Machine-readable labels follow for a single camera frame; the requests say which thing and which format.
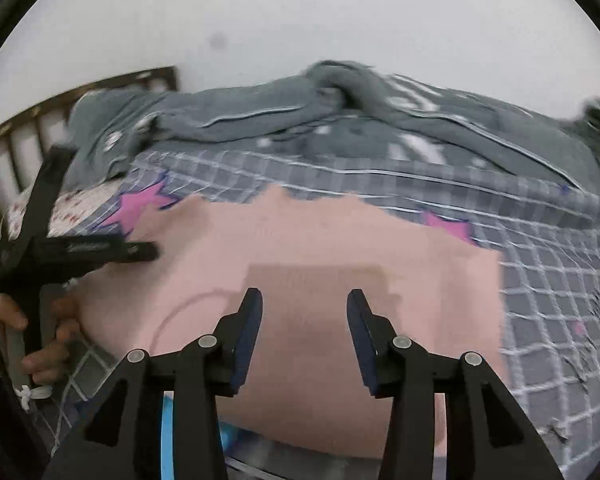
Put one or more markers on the grey checked star bedcover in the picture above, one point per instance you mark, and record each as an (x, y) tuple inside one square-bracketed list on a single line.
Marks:
[(545, 280)]

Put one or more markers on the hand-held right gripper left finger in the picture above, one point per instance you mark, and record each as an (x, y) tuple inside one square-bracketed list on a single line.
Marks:
[(245, 340)]

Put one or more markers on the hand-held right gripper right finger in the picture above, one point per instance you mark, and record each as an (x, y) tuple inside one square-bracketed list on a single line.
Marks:
[(365, 345)]

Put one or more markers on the floral bed sheet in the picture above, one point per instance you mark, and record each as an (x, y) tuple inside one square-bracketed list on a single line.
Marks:
[(70, 210)]

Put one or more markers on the dark wooden headboard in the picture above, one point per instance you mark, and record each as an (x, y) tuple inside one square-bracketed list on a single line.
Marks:
[(170, 80)]

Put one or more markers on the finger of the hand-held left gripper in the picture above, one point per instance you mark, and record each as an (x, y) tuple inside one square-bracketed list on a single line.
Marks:
[(105, 251), (47, 195)]

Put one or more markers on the person's left hand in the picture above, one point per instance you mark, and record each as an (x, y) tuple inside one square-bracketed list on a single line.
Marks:
[(65, 312)]

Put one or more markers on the pink knit sweater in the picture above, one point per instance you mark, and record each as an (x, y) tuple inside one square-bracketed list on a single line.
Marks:
[(305, 240)]

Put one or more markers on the grey fleece blanket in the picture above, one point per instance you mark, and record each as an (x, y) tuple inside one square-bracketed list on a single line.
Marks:
[(280, 105)]

